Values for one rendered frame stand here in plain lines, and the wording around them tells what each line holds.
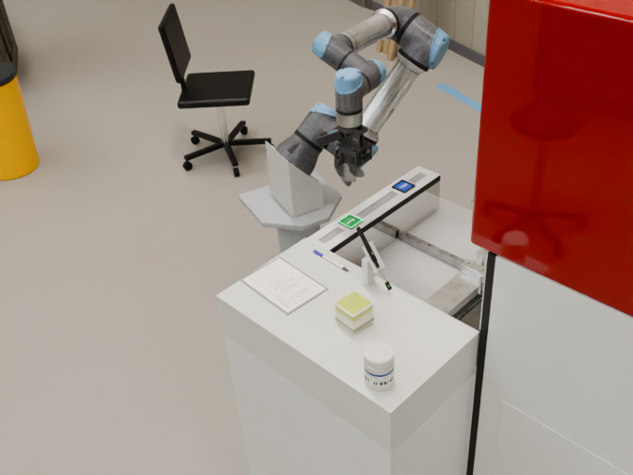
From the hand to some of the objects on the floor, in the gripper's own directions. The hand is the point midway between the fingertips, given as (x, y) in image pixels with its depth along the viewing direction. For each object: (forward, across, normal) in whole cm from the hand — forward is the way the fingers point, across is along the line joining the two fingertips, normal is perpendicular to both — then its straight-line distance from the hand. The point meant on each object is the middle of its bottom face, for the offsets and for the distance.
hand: (347, 181), depth 220 cm
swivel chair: (+111, +103, +202) cm, 252 cm away
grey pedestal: (+111, +15, +47) cm, 121 cm away
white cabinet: (+111, -2, -27) cm, 114 cm away
